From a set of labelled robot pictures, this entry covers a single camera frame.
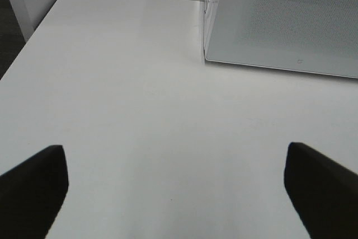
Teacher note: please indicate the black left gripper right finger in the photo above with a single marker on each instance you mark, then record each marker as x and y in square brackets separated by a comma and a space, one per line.
[323, 192]

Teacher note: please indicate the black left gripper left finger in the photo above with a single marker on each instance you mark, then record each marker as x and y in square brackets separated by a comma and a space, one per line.
[32, 194]

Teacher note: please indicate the white microwave door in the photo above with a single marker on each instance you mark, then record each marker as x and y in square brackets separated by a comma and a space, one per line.
[314, 36]

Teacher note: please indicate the white microwave oven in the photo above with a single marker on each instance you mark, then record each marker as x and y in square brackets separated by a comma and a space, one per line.
[209, 13]

